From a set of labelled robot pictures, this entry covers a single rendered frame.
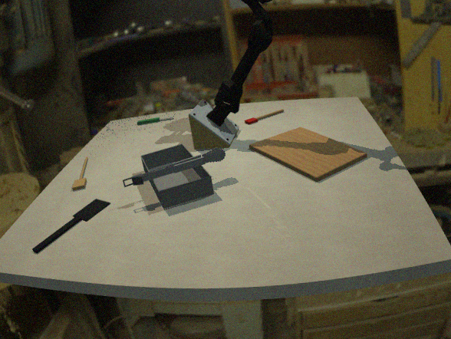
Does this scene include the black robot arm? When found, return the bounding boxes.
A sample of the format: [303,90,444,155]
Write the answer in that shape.
[206,0,273,127]

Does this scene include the black spatula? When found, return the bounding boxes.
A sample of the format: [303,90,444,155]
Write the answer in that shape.
[33,199,111,254]

